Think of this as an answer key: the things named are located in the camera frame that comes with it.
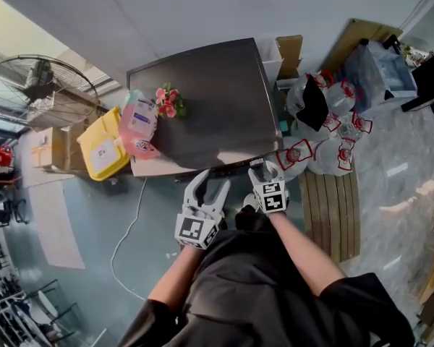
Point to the yellow plastic bin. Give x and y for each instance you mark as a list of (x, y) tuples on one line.
[(103, 146)]

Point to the black monitor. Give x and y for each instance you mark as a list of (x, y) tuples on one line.
[(432, 81)]

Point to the pink artificial flowers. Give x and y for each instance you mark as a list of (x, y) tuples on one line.
[(170, 101)]

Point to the black plastic bag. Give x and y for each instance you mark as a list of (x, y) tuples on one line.
[(312, 107)]

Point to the pile of clear water jugs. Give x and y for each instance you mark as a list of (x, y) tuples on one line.
[(329, 150)]

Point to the wooden pallet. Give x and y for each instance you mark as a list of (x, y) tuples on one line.
[(331, 215)]

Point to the person's left forearm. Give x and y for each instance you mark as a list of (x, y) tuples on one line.
[(177, 277)]

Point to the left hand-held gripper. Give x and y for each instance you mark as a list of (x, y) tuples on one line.
[(197, 228)]

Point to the clear plastic storage box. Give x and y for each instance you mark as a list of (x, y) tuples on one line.
[(379, 74)]

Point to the white box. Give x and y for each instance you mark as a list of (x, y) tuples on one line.
[(272, 61)]

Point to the pink detergent bottle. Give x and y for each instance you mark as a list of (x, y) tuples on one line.
[(139, 125)]

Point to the person's right forearm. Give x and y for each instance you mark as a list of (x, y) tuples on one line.
[(304, 255)]

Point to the person's white shoe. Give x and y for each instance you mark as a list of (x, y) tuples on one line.
[(249, 200)]

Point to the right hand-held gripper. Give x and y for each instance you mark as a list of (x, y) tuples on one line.
[(273, 199)]

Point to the white floor sheet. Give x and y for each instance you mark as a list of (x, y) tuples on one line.
[(54, 222)]

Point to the large flat cardboard sheet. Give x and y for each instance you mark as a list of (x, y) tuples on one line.
[(351, 40)]

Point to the open brown cardboard box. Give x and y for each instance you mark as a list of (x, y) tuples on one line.
[(290, 56)]

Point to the person's black clothing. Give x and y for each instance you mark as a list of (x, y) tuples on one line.
[(260, 295)]

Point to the black chair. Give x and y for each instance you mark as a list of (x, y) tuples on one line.
[(5, 210)]

